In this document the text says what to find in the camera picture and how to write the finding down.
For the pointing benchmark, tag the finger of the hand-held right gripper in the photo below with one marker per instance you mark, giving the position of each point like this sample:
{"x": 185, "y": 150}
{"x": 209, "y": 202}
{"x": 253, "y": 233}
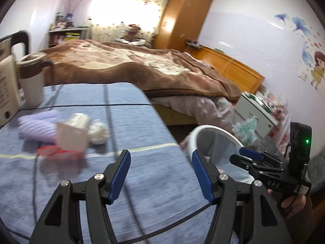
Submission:
{"x": 251, "y": 153}
{"x": 245, "y": 164}

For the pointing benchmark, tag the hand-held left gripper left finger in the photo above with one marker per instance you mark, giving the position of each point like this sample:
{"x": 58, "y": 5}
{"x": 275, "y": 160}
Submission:
{"x": 119, "y": 178}

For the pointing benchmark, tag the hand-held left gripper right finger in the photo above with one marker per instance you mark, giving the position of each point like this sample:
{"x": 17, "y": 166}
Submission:
{"x": 203, "y": 178}

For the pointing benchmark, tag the white trash bin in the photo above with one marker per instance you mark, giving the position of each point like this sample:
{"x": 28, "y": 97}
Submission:
{"x": 221, "y": 142}

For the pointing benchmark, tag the small white tissue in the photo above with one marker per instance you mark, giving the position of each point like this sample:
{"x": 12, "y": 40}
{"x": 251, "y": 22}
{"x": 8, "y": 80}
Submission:
{"x": 97, "y": 132}

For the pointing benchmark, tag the beige paper bag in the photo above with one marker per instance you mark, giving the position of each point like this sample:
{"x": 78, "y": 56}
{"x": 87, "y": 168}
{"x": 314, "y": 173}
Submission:
{"x": 71, "y": 137}

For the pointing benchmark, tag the clear red-edged plastic wrapper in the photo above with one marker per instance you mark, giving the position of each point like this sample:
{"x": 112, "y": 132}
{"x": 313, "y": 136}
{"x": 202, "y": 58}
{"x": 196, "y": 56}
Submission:
{"x": 58, "y": 153}

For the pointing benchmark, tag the white foam fruit net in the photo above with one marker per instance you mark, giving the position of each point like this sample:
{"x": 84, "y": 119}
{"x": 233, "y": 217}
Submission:
{"x": 78, "y": 120}

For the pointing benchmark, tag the person's right forearm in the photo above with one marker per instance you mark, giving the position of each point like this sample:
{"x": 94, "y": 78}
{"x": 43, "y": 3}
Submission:
{"x": 302, "y": 228}

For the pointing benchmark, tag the person's right hand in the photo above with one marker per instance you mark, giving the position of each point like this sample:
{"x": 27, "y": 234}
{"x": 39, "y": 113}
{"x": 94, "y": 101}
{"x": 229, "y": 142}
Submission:
{"x": 294, "y": 208}

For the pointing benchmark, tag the green patterned plastic bag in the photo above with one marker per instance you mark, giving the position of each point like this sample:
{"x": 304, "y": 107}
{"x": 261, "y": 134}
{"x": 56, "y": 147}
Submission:
{"x": 246, "y": 131}

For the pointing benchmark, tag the grey chair cushion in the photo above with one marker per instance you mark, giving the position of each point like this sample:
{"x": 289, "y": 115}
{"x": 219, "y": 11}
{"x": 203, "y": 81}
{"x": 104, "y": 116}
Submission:
{"x": 318, "y": 172}

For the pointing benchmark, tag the white storage rack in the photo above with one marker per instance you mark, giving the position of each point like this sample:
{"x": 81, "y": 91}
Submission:
{"x": 279, "y": 134}

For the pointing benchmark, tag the white nightstand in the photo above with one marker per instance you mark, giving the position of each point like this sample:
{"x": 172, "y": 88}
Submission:
{"x": 251, "y": 106}

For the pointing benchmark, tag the pile of small boxes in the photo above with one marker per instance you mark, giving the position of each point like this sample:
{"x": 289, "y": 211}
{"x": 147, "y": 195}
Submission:
{"x": 271, "y": 104}

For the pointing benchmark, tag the pink bed sheet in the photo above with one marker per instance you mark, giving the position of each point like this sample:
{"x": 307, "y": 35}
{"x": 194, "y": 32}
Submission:
{"x": 203, "y": 109}

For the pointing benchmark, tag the wooden headboard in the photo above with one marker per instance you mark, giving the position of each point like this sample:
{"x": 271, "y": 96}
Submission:
{"x": 228, "y": 68}

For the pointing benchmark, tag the brown bed blanket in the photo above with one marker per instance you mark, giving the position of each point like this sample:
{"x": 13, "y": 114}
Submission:
{"x": 152, "y": 71}

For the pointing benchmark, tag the white and brown mug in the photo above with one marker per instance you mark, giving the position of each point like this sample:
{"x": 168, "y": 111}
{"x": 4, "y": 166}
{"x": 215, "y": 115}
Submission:
{"x": 30, "y": 91}

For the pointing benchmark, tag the brown teddy bear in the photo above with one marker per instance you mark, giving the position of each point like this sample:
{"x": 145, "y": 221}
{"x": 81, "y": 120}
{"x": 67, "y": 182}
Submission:
{"x": 132, "y": 34}

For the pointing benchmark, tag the white electric kettle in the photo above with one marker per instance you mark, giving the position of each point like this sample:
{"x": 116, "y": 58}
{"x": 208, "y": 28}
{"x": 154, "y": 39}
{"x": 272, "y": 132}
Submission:
{"x": 7, "y": 86}

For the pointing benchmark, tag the cluttered desk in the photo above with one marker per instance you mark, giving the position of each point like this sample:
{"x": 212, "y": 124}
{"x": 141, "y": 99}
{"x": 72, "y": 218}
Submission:
{"x": 68, "y": 35}

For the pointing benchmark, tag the wooden wardrobe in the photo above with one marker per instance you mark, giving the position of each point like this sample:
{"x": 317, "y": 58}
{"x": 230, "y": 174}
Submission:
{"x": 182, "y": 17}

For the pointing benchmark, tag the patterned window curtain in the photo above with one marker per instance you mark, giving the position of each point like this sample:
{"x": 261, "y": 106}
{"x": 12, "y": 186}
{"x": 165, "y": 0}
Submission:
{"x": 127, "y": 5}

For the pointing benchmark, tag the vase with purple branches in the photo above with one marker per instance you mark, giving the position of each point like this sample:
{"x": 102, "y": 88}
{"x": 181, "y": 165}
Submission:
{"x": 73, "y": 7}

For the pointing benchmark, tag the cartoon wall sticker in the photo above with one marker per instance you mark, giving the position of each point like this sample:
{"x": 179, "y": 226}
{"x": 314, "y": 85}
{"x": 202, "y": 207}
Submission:
{"x": 317, "y": 66}

